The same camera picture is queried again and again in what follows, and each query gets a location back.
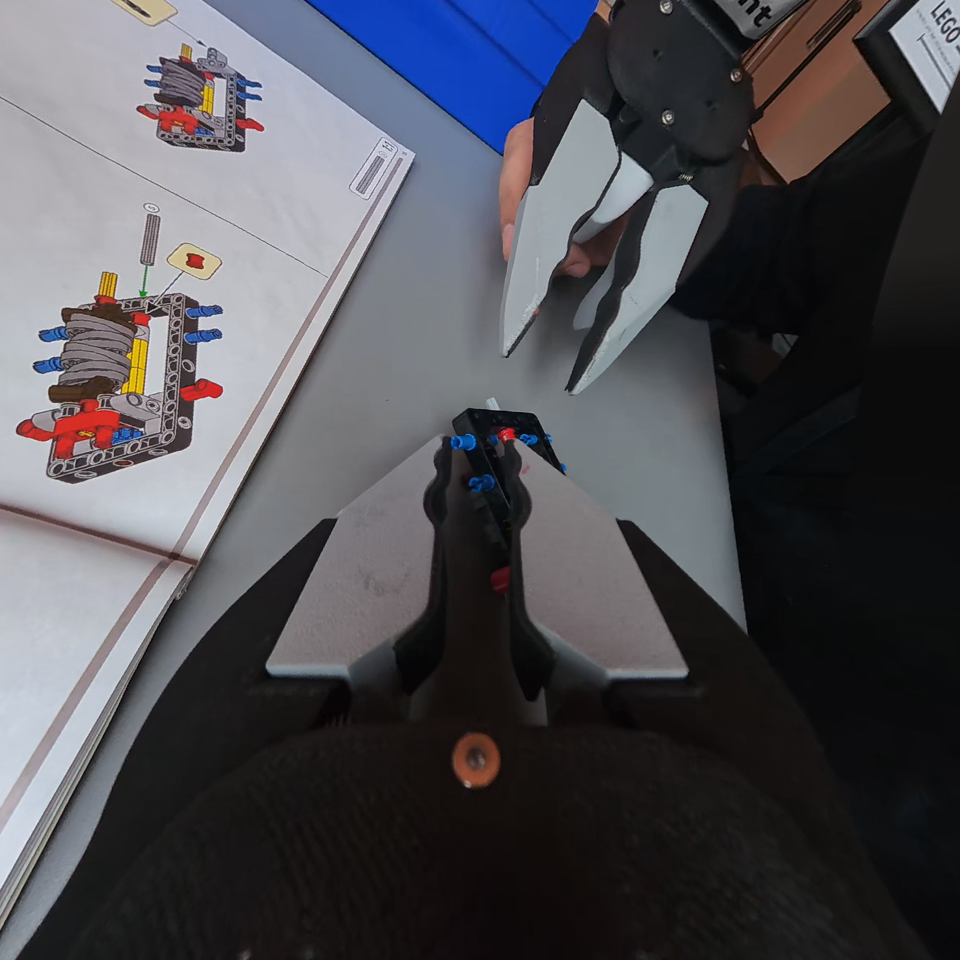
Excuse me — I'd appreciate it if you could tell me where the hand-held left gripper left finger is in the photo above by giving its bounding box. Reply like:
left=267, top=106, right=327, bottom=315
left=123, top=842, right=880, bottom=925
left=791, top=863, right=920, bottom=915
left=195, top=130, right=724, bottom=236
left=267, top=434, right=456, bottom=693

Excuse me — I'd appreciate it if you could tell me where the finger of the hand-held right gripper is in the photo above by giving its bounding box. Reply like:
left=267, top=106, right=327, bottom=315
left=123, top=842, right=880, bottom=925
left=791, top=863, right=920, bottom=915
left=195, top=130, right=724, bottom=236
left=564, top=179, right=711, bottom=396
left=502, top=99, right=624, bottom=359

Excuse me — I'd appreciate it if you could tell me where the black lego frame assembly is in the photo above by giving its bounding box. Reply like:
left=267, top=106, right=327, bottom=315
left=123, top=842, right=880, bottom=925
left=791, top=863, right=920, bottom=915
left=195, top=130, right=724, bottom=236
left=451, top=396, right=569, bottom=599

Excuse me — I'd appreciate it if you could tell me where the person's right hand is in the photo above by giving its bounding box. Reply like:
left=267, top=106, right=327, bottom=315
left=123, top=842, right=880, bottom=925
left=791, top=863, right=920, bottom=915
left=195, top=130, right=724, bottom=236
left=498, top=119, right=626, bottom=280

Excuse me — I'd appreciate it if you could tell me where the lego instruction booklet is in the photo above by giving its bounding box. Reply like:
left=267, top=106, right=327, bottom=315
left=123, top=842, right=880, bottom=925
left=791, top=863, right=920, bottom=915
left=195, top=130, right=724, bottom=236
left=0, top=0, right=415, bottom=917

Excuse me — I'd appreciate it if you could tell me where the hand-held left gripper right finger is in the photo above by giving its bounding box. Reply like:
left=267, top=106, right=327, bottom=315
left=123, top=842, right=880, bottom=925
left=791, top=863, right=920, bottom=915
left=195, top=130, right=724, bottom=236
left=508, top=439, right=689, bottom=702

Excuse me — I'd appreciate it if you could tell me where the person's dark clothing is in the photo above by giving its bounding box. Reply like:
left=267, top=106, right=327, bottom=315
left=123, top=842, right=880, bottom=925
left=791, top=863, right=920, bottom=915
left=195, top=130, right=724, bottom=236
left=712, top=323, right=960, bottom=960

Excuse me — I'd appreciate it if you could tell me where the blue storage bin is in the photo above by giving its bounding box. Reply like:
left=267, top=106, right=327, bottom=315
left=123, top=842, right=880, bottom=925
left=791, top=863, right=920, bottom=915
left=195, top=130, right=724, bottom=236
left=304, top=0, right=601, bottom=156

